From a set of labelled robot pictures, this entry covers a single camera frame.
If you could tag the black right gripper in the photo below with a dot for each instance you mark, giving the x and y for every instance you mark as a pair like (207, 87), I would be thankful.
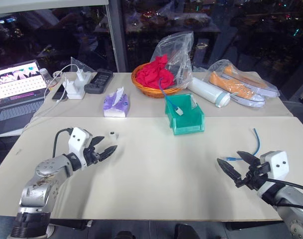
(255, 175)

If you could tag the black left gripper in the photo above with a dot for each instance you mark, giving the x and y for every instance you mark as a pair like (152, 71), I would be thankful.
(92, 155)

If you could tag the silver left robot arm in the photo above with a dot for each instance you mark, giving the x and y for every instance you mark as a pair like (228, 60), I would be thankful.
(43, 183)

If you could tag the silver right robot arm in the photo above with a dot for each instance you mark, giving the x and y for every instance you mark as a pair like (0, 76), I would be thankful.
(291, 206)

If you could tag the small white adapter cube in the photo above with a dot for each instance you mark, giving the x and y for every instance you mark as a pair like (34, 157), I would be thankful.
(113, 135)

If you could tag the purple tissue pack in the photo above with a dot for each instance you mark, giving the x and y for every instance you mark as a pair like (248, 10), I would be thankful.
(116, 104)

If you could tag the green plastic bin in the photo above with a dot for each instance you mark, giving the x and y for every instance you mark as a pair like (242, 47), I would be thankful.
(188, 122)

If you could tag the black smartphone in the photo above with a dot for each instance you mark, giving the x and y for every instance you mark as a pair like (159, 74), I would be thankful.
(58, 93)

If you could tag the orange and white sneaker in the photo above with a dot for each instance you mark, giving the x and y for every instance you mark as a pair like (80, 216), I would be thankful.
(237, 90)
(255, 83)

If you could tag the orange wicker basket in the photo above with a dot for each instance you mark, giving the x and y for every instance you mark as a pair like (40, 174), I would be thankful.
(151, 90)

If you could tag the white cylindrical bottle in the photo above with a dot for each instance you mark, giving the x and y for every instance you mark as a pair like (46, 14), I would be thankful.
(207, 90)

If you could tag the red cloth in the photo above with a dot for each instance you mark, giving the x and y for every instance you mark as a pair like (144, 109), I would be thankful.
(153, 73)

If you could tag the small clear bottle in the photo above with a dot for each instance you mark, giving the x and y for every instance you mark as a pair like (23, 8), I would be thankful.
(45, 77)

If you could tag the clear plastic shoe bag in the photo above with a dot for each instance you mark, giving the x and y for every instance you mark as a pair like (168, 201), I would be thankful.
(216, 67)

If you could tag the open laptop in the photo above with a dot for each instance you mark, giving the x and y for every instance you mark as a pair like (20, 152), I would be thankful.
(14, 97)

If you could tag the tall clear plastic bag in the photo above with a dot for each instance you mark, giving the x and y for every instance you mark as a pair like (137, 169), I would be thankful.
(178, 52)

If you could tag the white roller blind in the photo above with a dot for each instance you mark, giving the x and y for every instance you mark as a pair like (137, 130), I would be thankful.
(49, 5)

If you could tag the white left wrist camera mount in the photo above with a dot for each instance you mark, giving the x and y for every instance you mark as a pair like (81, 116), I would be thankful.
(77, 142)

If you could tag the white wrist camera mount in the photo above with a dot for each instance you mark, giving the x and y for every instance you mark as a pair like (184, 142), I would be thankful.
(276, 164)
(77, 142)

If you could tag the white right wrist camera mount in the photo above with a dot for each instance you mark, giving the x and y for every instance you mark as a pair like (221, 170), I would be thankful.
(276, 164)

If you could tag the grey window frame post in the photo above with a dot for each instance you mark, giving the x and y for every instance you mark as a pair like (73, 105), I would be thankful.
(117, 37)

